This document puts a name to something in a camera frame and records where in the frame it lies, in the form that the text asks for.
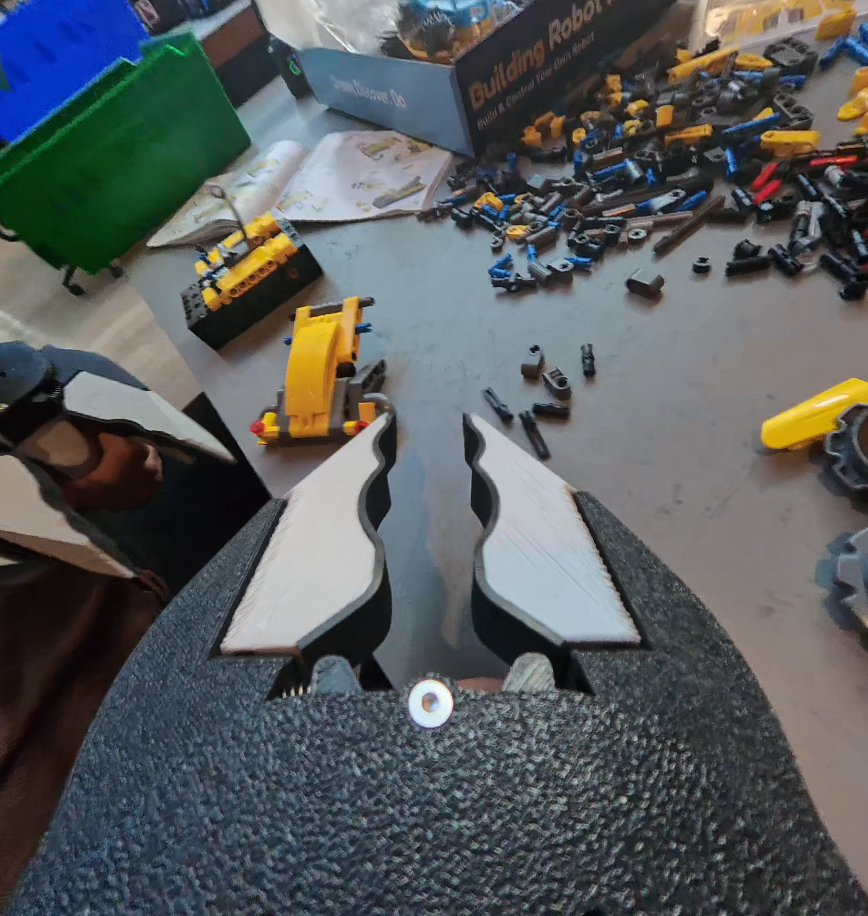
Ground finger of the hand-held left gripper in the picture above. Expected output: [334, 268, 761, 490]
[18, 347, 238, 477]
[0, 454, 140, 581]

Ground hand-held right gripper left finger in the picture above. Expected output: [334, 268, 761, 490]
[219, 411, 399, 658]

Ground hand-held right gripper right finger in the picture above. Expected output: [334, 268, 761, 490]
[463, 411, 644, 651]

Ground pile of building pieces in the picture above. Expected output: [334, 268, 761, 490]
[416, 36, 868, 302]

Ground grey desk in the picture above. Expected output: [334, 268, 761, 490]
[126, 29, 868, 888]

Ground person's left hand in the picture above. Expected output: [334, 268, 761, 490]
[62, 433, 165, 512]

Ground person's legs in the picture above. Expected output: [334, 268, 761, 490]
[91, 392, 272, 595]

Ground black battery box yellow beams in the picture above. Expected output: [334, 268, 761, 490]
[180, 185, 325, 352]

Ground yellow toy vehicle assembly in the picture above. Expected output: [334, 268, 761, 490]
[250, 295, 395, 448]

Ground green plastic bin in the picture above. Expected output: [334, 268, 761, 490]
[0, 32, 252, 276]

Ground yellow panel piece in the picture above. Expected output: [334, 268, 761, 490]
[761, 378, 868, 452]

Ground instruction booklet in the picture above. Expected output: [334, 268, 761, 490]
[146, 129, 455, 249]

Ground blue plastic bin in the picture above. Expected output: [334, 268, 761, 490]
[0, 0, 152, 144]

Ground small black cup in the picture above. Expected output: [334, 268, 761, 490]
[269, 36, 315, 99]

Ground blue cardboard kit box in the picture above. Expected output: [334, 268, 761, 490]
[258, 0, 682, 158]

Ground clear plastic bag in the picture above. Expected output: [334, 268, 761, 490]
[255, 0, 406, 54]

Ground clear bag blue yellow parts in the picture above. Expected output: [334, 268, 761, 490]
[380, 0, 528, 62]

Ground yellow grey sticker sheet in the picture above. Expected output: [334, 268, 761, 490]
[699, 0, 860, 37]

